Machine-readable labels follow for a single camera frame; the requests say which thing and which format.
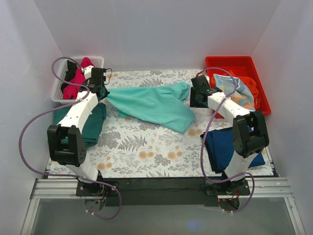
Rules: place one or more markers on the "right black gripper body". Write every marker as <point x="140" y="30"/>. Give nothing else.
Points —
<point x="195" y="101"/>

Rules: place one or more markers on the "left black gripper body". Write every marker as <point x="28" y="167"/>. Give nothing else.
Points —
<point x="102" y="91"/>

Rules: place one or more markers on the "turquoise t shirt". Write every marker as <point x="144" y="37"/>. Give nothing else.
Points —
<point x="162" y="105"/>

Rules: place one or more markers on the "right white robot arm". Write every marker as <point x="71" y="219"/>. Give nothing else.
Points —
<point x="249" y="138"/>

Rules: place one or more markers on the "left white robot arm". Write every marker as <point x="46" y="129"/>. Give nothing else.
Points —
<point x="65" y="139"/>

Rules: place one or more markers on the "black garment in basket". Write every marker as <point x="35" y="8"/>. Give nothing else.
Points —
<point x="70" y="72"/>

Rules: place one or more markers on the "magenta shirt in basket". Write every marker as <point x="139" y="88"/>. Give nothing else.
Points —
<point x="71" y="91"/>

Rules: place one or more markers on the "white plastic basket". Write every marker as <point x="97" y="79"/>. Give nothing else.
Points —
<point x="56" y="93"/>

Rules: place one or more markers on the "orange shirt in bin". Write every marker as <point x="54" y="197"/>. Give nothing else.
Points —
<point x="246" y="95"/>

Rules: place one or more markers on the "red plastic bin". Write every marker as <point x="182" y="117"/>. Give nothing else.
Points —
<point x="241" y="66"/>

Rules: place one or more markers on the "folded navy blue shirt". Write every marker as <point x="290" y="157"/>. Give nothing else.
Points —
<point x="221" y="153"/>

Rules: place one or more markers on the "folded dark green shirt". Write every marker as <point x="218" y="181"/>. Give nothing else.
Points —
<point x="93" y="126"/>

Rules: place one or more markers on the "floral table mat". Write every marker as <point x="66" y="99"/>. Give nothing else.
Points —
<point x="131" y="148"/>

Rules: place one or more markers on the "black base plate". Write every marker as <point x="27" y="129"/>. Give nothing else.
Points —
<point x="167" y="191"/>

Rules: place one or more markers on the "aluminium mounting rail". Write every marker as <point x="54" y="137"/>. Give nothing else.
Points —
<point x="259" y="187"/>

